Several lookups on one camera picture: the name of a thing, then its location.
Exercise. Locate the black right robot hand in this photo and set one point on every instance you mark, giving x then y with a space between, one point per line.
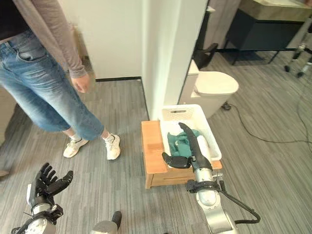
195 148

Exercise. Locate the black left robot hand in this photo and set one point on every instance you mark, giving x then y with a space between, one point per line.
46 183

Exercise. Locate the teal green bed clothes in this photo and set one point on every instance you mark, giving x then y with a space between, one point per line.
181 143

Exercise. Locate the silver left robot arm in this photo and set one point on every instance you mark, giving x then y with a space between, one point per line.
36 220

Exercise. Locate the white plastic laundry basket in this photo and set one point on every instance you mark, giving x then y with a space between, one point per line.
192 126

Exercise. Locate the white toilet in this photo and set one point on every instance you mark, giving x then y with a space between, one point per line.
212 90

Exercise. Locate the silver robot leg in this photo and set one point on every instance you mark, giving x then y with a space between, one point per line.
107 225

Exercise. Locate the person's hand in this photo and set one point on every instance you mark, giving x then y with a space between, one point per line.
81 83

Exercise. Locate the person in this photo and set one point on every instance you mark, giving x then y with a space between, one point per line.
36 73

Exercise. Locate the wheeled metal stand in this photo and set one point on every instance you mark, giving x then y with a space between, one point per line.
298 58

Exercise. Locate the black vanity cabinet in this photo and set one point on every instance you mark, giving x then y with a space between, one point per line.
265 26

